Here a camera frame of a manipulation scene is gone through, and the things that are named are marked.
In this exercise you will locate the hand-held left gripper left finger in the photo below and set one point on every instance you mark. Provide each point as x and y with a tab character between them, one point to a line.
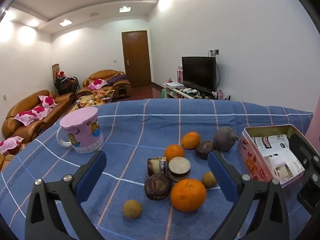
91	177

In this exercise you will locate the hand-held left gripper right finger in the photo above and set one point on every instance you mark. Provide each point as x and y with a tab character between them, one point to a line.
221	177

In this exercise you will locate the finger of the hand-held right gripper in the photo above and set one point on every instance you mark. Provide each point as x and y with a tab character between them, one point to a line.
300	147
308	195

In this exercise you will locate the tan longan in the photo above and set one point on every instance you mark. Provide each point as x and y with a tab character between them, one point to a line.
209	180
132	208

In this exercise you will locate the dark brown round fruit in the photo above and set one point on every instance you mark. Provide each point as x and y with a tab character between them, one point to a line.
205	149
158	186

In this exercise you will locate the pink tin box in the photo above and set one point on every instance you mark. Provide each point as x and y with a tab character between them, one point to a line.
252	162

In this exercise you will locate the large orange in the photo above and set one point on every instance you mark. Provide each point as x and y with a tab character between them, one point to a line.
188	195

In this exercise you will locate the purple beetroot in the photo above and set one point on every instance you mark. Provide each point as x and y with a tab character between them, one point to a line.
225	138

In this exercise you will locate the small orange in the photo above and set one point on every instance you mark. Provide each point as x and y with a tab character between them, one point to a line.
191	140
174	152

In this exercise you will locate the printed paper liner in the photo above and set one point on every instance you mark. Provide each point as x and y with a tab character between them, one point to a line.
275	142

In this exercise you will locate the pink cartoon mug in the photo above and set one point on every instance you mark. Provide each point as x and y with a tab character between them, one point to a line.
82	132

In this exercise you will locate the blue checked cloth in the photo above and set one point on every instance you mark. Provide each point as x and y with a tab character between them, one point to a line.
140	130

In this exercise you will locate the long brown leather sofa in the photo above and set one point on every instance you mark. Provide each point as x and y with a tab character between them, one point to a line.
62	105

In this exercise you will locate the coffee table with snacks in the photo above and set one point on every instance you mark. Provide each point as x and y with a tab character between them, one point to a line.
97	98

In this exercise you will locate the pink flowered bag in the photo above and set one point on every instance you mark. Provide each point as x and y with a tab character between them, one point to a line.
221	93

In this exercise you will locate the pink floral pillow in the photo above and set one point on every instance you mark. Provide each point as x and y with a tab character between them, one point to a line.
25	117
40	111
47	101
10	143
97	83

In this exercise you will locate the white television stand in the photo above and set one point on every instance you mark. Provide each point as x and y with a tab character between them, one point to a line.
182	92

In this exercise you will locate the black rack with clutter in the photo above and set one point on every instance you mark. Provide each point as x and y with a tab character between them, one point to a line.
66	82

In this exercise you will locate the purple blanket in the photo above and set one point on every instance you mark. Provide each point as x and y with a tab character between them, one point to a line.
117	78

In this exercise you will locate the brown leather armchair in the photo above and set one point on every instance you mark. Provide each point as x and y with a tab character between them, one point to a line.
100	74

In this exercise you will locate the flat white box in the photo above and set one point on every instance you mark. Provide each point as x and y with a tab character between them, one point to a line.
173	85

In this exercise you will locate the black television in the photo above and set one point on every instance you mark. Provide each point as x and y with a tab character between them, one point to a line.
198	72

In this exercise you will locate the pink gift bag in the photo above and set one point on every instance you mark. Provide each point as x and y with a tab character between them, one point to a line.
180	73

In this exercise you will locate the tall decorative board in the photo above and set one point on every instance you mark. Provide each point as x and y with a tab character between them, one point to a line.
55	68

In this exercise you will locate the brown wooden door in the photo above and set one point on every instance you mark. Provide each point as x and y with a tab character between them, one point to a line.
136	60

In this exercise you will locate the square ceiling light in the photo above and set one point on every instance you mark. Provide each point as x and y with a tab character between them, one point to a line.
65	22
125	9

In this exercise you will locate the ceiling vent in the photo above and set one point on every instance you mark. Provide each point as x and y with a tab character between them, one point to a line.
94	14

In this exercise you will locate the wall socket with plugs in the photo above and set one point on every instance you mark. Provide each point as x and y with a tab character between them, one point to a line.
214	52

